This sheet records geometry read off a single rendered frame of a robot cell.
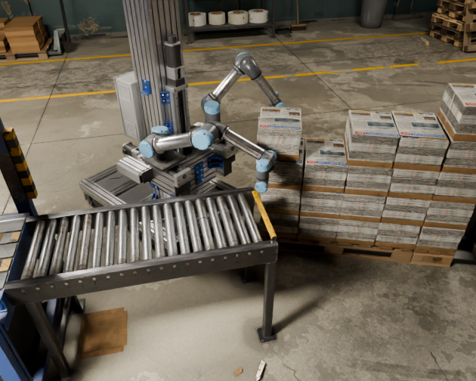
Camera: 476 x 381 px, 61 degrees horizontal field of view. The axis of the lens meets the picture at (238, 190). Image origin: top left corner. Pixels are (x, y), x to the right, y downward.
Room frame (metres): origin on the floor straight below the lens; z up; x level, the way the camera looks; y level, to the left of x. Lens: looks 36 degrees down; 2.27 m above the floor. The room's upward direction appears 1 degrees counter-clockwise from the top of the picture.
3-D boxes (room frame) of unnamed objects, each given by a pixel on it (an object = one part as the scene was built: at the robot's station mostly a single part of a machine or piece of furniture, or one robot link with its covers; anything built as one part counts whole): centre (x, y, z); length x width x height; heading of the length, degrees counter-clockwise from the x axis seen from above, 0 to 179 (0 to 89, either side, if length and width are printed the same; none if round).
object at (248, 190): (1.91, 0.56, 0.74); 1.34 x 0.05 x 0.12; 102
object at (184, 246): (1.71, 0.32, 0.77); 0.47 x 0.05 x 0.05; 12
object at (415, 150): (2.37, -1.18, 0.95); 0.38 x 0.29 x 0.23; 171
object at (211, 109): (2.78, 0.19, 0.98); 0.13 x 0.12 x 0.14; 13
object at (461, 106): (2.32, -1.48, 0.65); 0.39 x 0.30 x 1.29; 171
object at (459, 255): (2.23, -1.28, 0.05); 1.05 x 0.10 x 0.04; 81
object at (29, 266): (1.54, 1.08, 0.77); 0.47 x 0.05 x 0.05; 12
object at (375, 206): (2.43, -0.76, 0.42); 1.17 x 0.39 x 0.83; 81
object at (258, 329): (1.55, -0.17, 0.01); 0.14 x 0.13 x 0.01; 12
